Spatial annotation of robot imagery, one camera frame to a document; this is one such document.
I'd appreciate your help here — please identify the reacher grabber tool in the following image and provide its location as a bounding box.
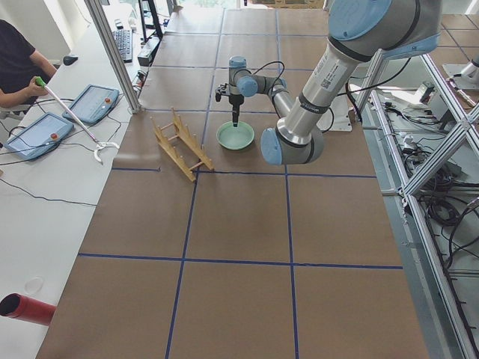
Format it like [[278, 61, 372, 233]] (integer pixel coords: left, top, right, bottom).
[[34, 76, 120, 165]]

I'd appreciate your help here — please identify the black computer mouse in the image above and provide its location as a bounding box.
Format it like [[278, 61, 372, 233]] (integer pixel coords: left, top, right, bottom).
[[63, 55, 79, 66]]

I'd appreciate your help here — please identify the far blue teach pendant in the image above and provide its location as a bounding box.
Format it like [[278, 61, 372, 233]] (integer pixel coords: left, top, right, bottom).
[[68, 85, 120, 125]]

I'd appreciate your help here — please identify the light green plate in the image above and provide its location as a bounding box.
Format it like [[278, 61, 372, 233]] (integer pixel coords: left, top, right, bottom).
[[216, 121, 254, 150]]

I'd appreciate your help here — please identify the near blue teach pendant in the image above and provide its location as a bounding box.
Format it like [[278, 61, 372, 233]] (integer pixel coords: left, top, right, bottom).
[[4, 112, 73, 160]]

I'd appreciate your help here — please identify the aluminium side frame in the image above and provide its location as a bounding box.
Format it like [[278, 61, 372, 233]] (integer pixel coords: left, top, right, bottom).
[[350, 47, 478, 358]]

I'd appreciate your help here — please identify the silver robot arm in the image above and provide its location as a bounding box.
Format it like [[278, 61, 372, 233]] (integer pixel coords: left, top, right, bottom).
[[215, 0, 442, 165]]

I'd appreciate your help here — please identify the wooden plate rack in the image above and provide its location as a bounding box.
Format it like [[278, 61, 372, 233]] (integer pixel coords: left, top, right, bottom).
[[151, 108, 214, 182]]

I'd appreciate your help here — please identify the blue teach pendant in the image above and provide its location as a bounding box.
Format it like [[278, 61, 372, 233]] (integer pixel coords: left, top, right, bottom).
[[68, 85, 120, 125], [4, 112, 73, 160]]

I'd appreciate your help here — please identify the black camera cable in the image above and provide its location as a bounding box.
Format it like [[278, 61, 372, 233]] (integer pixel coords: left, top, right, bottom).
[[250, 61, 286, 90]]

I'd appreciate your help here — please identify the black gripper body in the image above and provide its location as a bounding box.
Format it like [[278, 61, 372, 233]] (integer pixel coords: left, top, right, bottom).
[[229, 93, 243, 114]]

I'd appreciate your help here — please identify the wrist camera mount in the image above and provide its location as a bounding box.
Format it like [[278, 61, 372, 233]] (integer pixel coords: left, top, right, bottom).
[[215, 83, 230, 102]]

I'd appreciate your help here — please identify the black keyboard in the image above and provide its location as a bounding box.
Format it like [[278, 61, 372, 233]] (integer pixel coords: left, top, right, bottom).
[[112, 28, 133, 63]]

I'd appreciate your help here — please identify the seated person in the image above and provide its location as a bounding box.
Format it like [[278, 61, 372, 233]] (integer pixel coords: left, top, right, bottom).
[[1, 19, 57, 108]]

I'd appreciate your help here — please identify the aluminium frame post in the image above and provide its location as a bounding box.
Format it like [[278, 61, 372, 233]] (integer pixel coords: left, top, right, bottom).
[[85, 0, 142, 114]]

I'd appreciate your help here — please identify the red bottle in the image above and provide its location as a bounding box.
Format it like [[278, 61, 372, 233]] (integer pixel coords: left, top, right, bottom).
[[1, 293, 56, 326]]

